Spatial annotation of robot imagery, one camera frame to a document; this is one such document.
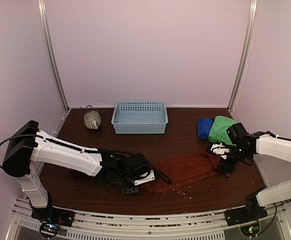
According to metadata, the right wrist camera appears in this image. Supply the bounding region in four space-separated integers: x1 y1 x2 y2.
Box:
206 143 231 160

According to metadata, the green towel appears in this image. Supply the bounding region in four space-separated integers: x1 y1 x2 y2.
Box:
208 115 237 146

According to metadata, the right aluminium corner post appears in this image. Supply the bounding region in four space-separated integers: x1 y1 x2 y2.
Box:
227 0 259 114

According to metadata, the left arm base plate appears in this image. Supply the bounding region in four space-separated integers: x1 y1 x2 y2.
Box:
31 207 75 227

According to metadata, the rust brown towel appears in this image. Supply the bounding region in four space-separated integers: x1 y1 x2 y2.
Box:
141 152 222 194

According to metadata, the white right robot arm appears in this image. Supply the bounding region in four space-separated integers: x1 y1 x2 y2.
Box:
210 123 291 221

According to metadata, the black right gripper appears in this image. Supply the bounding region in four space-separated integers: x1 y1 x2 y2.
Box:
216 145 251 174

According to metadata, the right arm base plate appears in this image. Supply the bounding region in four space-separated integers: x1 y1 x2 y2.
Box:
224 206 268 226

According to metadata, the aluminium corner post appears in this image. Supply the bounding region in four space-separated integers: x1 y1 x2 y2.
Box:
227 0 259 114
37 0 69 112

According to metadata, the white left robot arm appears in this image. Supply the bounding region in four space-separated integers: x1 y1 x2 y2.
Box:
1 120 156 222

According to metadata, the light blue perforated basket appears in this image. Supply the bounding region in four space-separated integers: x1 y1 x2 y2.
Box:
111 101 169 135

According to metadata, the left aluminium corner post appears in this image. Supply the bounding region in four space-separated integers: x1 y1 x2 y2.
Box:
37 0 69 112

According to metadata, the blue towel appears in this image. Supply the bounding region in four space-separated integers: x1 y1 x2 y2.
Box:
197 118 214 139

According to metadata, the aluminium front rail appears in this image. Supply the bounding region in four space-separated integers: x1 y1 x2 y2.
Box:
5 199 291 240

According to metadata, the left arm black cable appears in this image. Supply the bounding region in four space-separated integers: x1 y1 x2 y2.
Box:
0 134 173 185

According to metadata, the striped ceramic cup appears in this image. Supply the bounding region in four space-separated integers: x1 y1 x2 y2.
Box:
83 110 102 130

